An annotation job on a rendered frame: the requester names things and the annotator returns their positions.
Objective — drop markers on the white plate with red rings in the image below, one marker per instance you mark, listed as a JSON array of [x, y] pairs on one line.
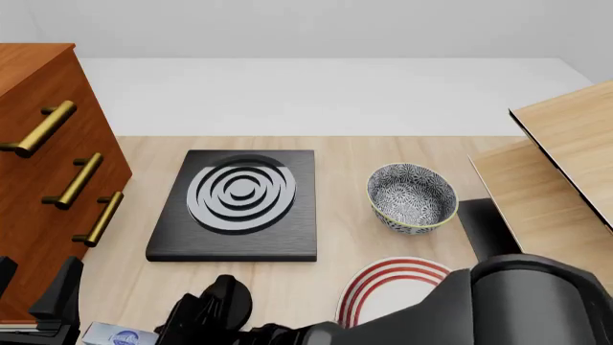
[[388, 291]]

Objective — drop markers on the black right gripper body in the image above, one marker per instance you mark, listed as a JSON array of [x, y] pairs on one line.
[[189, 316]]

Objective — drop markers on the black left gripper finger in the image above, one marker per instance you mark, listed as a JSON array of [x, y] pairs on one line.
[[6, 273], [62, 291]]

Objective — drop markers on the cream cheese box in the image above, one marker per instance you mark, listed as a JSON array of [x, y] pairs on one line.
[[107, 334]]

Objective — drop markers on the brown wooden cabinet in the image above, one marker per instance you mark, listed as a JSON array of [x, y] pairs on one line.
[[43, 82]]

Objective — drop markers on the black white patterned bowl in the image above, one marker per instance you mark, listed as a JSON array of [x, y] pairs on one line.
[[412, 201]]

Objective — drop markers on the pale wooden shelf unit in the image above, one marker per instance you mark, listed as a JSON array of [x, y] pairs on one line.
[[565, 151]]

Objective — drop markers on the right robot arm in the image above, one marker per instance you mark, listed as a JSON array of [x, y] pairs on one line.
[[522, 305]]

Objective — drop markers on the flat black stove plate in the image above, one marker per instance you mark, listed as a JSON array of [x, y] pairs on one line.
[[191, 237]]

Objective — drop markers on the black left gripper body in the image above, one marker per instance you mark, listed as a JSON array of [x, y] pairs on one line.
[[33, 336]]

